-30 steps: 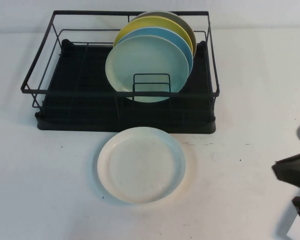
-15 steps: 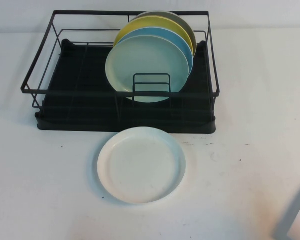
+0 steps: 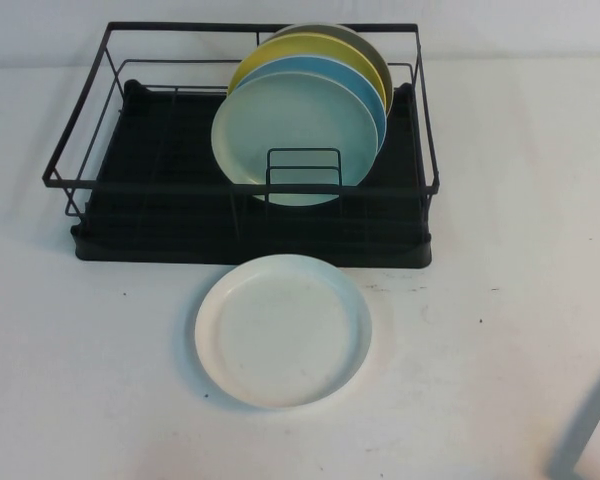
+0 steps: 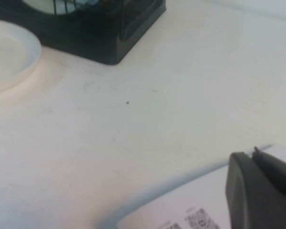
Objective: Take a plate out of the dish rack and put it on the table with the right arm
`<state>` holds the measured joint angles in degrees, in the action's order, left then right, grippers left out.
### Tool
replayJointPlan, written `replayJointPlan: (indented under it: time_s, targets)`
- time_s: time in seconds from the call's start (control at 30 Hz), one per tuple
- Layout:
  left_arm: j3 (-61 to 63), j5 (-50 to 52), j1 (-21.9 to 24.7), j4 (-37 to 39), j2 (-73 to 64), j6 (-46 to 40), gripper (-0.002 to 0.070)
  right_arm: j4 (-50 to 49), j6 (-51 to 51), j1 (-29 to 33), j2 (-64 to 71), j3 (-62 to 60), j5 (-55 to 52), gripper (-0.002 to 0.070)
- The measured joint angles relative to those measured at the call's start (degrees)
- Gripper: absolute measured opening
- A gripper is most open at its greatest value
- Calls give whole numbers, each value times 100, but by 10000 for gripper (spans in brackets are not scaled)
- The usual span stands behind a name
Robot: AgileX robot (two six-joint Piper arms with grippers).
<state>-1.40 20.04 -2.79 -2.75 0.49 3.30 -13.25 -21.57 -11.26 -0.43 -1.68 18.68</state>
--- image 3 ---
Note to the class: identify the blue round plate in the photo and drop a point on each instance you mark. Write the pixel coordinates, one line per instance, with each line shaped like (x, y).
(352, 80)

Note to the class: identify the grey round plate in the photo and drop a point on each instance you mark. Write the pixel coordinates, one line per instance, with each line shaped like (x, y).
(375, 65)

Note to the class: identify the yellow round plate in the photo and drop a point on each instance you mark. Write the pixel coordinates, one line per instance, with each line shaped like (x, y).
(290, 51)

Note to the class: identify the light green round plate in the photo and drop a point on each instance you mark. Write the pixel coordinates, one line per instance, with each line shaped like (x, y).
(290, 125)

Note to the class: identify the white round plate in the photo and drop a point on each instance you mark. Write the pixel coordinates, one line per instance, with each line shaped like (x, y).
(280, 335)

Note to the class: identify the black plastic drip tray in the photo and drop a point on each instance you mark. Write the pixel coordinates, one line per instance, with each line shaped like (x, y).
(155, 250)

